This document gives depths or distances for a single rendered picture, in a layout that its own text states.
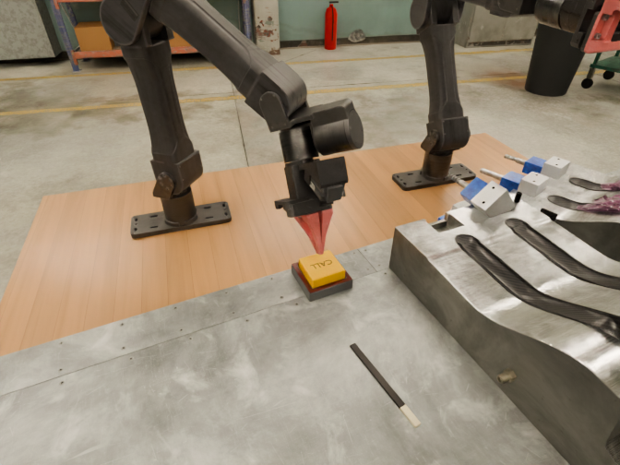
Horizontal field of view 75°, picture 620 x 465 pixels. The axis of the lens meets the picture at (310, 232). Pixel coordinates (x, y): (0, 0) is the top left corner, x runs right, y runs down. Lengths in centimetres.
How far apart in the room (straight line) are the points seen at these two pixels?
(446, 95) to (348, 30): 523
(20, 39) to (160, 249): 524
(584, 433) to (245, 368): 40
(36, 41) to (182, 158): 519
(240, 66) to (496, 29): 601
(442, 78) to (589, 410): 68
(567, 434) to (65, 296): 74
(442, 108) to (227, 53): 50
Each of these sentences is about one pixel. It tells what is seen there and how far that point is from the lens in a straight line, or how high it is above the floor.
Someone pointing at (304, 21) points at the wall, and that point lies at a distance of 598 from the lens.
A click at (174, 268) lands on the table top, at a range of 77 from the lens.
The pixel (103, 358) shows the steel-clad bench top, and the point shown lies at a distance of 67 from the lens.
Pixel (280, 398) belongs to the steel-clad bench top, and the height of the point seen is 80.
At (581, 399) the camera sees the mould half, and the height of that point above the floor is 89.
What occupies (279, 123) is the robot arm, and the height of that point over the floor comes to 106.
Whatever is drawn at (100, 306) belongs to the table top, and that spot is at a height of 80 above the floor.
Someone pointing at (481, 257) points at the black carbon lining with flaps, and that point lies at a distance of 68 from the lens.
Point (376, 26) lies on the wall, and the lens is 628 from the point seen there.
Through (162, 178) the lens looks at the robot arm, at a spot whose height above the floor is 92.
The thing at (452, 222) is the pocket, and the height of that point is 88.
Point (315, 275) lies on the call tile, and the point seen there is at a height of 84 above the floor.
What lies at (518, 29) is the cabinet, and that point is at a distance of 672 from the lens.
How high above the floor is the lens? 129
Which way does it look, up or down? 37 degrees down
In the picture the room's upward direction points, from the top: straight up
